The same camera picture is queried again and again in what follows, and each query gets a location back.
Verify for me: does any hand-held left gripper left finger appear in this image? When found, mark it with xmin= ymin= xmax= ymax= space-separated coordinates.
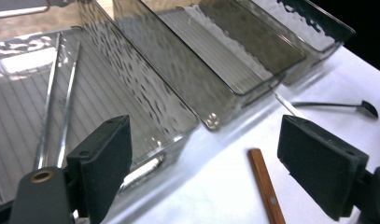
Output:
xmin=65 ymin=115 xmax=134 ymax=224

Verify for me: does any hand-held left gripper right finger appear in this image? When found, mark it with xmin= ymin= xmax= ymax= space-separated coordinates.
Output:
xmin=276 ymin=114 xmax=370 ymax=222

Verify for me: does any wooden-handled knife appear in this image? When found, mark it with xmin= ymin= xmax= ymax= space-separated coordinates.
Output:
xmin=246 ymin=147 xmax=287 ymax=224

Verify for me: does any metal chopstick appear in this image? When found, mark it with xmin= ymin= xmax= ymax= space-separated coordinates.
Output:
xmin=55 ymin=41 xmax=81 ymax=169
xmin=35 ymin=32 xmax=62 ymax=171

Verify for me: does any smoky clear plastic bin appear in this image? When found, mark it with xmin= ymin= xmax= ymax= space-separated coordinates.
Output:
xmin=112 ymin=0 xmax=307 ymax=132
xmin=233 ymin=0 xmax=357 ymax=87
xmin=0 ymin=0 xmax=201 ymax=216

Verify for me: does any short aluminium rail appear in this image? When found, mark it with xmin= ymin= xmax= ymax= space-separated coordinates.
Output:
xmin=0 ymin=0 xmax=74 ymax=21

